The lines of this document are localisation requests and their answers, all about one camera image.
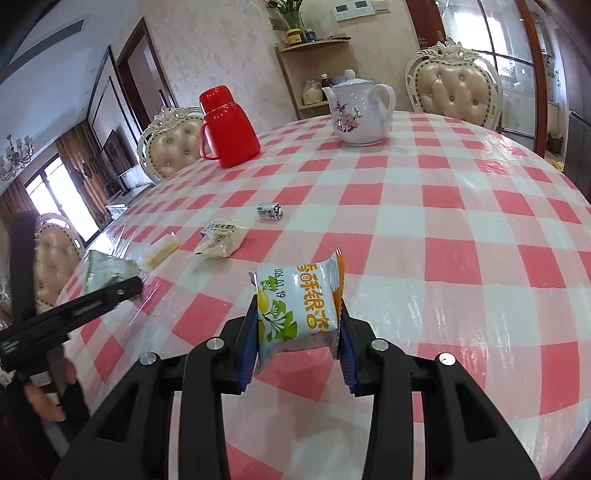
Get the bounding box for vase with green flowers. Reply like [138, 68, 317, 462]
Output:
[265, 0, 305, 31]

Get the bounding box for white television cabinet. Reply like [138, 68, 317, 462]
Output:
[105, 182, 153, 220]

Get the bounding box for brown curtain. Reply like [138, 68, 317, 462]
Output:
[55, 119, 127, 241]

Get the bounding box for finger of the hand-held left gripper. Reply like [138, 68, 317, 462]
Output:
[28, 276, 145, 346]

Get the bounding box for white wall switch plates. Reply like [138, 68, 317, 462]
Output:
[333, 0, 391, 22]

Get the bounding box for person's left hand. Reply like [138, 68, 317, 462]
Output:
[23, 357, 79, 423]

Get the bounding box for wooden corner shelf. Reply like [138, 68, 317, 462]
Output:
[274, 38, 358, 121]

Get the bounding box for wooden framed glass partition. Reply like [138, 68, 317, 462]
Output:
[418, 0, 561, 160]

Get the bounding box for white label clear snack packet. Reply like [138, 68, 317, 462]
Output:
[193, 217, 252, 259]

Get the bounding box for crystal chandelier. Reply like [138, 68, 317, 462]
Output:
[0, 134, 35, 182]

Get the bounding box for flat screen television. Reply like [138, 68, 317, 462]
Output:
[102, 129, 132, 178]

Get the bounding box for green white snack packet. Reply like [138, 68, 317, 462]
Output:
[84, 249, 144, 303]

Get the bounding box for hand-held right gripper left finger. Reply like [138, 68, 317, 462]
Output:
[52, 291, 259, 480]

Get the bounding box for white yellow leaf snack packet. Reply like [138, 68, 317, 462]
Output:
[248, 248, 346, 376]

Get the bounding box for cream tufted dining chair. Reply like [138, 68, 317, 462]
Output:
[32, 213, 86, 308]
[405, 40, 504, 132]
[137, 106, 206, 185]

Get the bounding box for white floral teapot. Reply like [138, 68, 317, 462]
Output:
[322, 69, 397, 147]

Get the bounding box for clear yellow cracker packet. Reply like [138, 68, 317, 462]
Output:
[137, 232, 180, 272]

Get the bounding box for pink checked tablecloth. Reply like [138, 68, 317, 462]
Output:
[55, 111, 591, 480]

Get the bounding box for clear bag of beige food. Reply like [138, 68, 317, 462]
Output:
[301, 80, 324, 106]

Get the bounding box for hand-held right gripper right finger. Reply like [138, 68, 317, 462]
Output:
[336, 300, 541, 480]

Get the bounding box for red thermos jug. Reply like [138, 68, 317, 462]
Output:
[198, 86, 262, 169]

